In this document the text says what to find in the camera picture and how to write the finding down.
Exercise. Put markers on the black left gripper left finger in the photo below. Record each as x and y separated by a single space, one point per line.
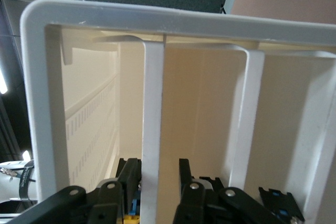
132 174

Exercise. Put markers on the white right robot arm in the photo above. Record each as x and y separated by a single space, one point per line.
15 182

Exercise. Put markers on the ceiling light strip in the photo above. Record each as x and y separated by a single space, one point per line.
2 81
26 154

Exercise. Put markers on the black clip with blue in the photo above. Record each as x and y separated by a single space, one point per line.
281 203

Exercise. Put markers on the orange push button blue block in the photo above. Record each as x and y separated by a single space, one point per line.
134 205

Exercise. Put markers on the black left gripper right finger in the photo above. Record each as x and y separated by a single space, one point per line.
187 182

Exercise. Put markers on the white drawer cabinet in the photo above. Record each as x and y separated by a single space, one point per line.
34 103

